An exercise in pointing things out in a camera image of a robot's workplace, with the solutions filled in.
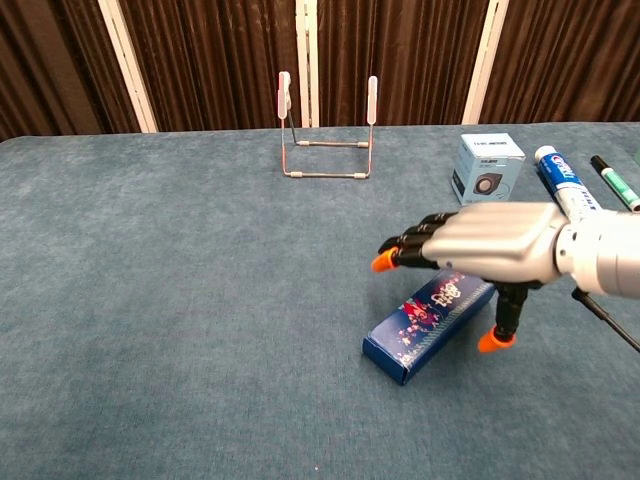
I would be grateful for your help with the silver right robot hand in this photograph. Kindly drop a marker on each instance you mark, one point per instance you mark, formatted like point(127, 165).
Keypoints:
point(500, 240)

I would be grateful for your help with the small blue speaker box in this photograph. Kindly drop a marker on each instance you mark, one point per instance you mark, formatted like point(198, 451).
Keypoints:
point(487, 160)

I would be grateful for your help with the blue white toothpaste tube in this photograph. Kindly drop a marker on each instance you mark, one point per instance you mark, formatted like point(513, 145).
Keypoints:
point(560, 175)

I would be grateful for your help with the green marker pen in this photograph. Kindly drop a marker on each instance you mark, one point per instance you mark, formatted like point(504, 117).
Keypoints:
point(615, 182)

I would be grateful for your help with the dark brown curtain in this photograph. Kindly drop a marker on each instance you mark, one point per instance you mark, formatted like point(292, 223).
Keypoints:
point(225, 60)

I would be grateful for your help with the blue table cloth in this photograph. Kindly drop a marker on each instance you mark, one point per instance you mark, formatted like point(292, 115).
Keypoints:
point(150, 300)

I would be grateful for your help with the white partition post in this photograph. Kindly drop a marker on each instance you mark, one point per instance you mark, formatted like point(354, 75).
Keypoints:
point(127, 65)
point(484, 65)
point(306, 50)

